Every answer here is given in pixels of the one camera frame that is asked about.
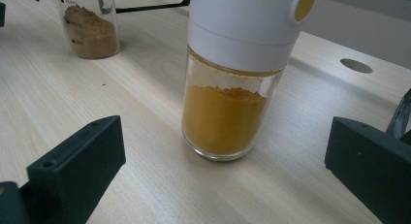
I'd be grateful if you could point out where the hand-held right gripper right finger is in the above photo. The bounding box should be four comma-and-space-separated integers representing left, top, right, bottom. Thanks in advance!
324, 116, 411, 224

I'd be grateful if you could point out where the black metal rack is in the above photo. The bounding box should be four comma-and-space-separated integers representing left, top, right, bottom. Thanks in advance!
115, 0, 192, 15

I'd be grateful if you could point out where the brown spice jar silver lid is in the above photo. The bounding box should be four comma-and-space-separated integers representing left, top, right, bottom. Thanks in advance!
52, 0, 120, 60

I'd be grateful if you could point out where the yellow spice jar white lid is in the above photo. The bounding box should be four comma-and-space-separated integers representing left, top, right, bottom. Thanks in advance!
181, 0, 319, 162

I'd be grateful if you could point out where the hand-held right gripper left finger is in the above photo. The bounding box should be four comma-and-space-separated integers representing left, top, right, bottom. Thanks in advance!
26, 115, 127, 224

